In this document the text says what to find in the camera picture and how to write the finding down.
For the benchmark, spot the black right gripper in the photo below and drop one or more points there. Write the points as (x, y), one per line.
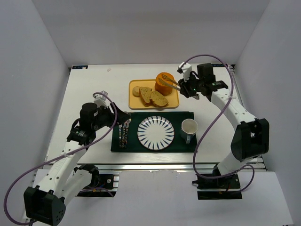
(185, 86)

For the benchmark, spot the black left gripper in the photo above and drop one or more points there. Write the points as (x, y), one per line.
(112, 113)

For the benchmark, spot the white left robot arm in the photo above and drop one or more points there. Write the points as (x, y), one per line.
(47, 201)

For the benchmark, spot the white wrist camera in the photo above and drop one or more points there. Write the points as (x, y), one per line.
(100, 99)
(185, 69)

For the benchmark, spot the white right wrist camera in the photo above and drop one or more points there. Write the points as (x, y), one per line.
(185, 69)

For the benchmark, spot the dark green placemat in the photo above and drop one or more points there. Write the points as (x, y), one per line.
(133, 145)

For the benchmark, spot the white mug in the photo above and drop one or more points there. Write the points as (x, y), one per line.
(189, 127)

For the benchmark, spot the small round bread slice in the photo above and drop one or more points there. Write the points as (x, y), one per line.
(135, 91)

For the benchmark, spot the seeded bread slice right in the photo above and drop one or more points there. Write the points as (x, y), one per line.
(158, 99)

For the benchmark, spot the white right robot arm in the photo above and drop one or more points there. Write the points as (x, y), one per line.
(251, 135)

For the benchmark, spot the patterned handle fork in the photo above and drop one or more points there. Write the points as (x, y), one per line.
(121, 134)

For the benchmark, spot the white blue striped plate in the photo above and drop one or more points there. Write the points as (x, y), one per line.
(155, 133)

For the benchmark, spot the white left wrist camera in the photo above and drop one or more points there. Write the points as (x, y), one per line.
(100, 99)

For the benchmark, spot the blue label sticker right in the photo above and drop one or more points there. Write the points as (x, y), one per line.
(219, 65)

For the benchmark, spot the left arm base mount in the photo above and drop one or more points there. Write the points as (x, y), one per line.
(102, 185)

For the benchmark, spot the blue label sticker left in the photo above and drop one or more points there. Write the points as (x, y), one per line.
(79, 67)

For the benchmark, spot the seeded bread slice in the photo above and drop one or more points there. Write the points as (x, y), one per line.
(145, 95)
(158, 99)

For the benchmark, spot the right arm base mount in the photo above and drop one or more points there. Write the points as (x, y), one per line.
(227, 188)

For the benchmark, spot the blue label sticker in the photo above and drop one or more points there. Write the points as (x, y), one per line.
(79, 67)
(219, 65)

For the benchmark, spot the yellow tray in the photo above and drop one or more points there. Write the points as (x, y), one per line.
(135, 103)

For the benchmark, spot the seeded bread slice left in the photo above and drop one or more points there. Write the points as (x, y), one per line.
(145, 95)

